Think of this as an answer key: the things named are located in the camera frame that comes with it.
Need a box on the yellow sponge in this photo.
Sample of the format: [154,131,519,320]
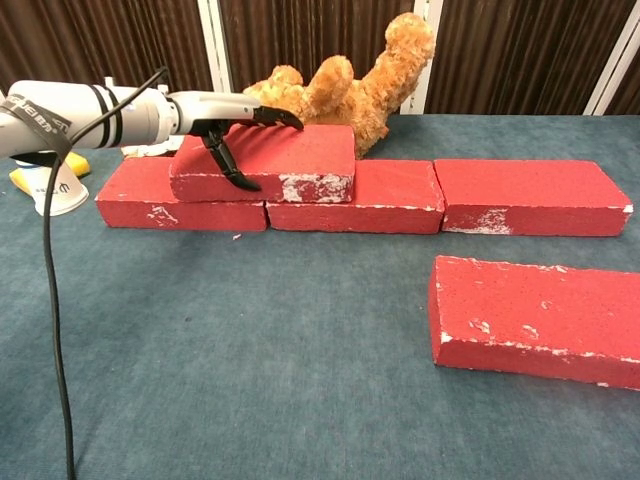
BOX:
[8,151,93,194]

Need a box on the left black-fingered robot hand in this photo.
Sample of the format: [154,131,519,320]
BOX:
[168,90,305,193]

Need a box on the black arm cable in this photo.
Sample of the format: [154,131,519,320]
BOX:
[42,66,171,480]

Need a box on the dark brown ribbed panel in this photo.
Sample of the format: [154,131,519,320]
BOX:
[219,0,419,96]
[424,0,640,116]
[607,74,640,116]
[0,0,216,101]

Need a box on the blue felt table cover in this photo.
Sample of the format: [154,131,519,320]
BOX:
[0,113,640,480]

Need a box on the white plastic bottle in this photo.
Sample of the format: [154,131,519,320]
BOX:
[14,159,90,217]

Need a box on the white partition post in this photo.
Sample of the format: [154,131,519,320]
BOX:
[197,0,235,96]
[584,19,640,116]
[407,0,445,115]

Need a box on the brown teddy bear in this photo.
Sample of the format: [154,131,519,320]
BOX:
[242,12,436,159]

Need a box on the gold patterned gift box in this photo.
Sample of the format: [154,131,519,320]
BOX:
[122,143,181,160]

